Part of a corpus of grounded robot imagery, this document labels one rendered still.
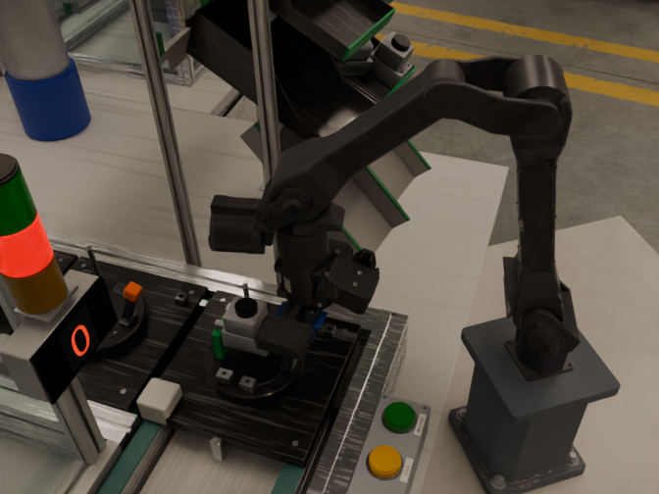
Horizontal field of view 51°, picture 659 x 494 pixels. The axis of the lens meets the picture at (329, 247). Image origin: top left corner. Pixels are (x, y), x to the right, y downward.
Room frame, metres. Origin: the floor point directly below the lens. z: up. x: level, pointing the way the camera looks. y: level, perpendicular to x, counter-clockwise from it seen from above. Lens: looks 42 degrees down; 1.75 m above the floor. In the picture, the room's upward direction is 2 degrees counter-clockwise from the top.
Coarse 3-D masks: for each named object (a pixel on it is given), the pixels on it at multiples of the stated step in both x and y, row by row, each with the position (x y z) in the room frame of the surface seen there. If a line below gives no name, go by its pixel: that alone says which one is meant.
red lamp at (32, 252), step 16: (32, 224) 0.48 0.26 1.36; (0, 240) 0.46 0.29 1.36; (16, 240) 0.47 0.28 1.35; (32, 240) 0.47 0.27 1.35; (48, 240) 0.50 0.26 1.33; (0, 256) 0.46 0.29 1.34; (16, 256) 0.46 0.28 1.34; (32, 256) 0.47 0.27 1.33; (48, 256) 0.48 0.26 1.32; (16, 272) 0.46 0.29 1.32; (32, 272) 0.47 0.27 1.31
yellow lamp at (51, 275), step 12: (48, 264) 0.48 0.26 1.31; (24, 276) 0.47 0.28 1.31; (36, 276) 0.47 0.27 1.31; (48, 276) 0.47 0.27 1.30; (60, 276) 0.49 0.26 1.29; (12, 288) 0.47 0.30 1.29; (24, 288) 0.46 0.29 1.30; (36, 288) 0.47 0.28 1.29; (48, 288) 0.47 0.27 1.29; (60, 288) 0.48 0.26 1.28; (24, 300) 0.46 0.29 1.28; (36, 300) 0.46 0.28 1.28; (48, 300) 0.47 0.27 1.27; (60, 300) 0.48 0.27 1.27; (24, 312) 0.47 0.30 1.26; (36, 312) 0.46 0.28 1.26
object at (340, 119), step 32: (224, 0) 0.96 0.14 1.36; (192, 32) 0.91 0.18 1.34; (224, 32) 0.88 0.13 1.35; (288, 32) 0.98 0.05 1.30; (224, 64) 0.88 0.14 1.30; (288, 64) 0.96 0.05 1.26; (320, 64) 0.95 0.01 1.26; (256, 96) 0.86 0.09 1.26; (288, 96) 0.89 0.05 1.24; (320, 96) 0.91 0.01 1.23; (352, 96) 0.93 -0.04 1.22; (320, 128) 0.85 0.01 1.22
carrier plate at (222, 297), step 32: (192, 352) 0.65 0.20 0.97; (320, 352) 0.64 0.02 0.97; (352, 352) 0.65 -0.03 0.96; (192, 384) 0.59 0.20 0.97; (320, 384) 0.59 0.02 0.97; (192, 416) 0.54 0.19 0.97; (224, 416) 0.54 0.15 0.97; (256, 416) 0.54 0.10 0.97; (288, 416) 0.54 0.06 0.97; (320, 416) 0.54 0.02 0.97; (256, 448) 0.49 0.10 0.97; (288, 448) 0.49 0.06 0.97
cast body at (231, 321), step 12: (240, 300) 0.63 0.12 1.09; (252, 300) 0.63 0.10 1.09; (228, 312) 0.62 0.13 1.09; (240, 312) 0.61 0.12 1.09; (252, 312) 0.61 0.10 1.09; (264, 312) 0.63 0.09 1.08; (216, 324) 0.64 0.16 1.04; (228, 324) 0.61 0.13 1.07; (240, 324) 0.60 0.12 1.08; (252, 324) 0.60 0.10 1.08; (228, 336) 0.61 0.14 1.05; (240, 336) 0.60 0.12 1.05; (252, 336) 0.60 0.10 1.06; (240, 348) 0.60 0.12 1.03; (252, 348) 0.60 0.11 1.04
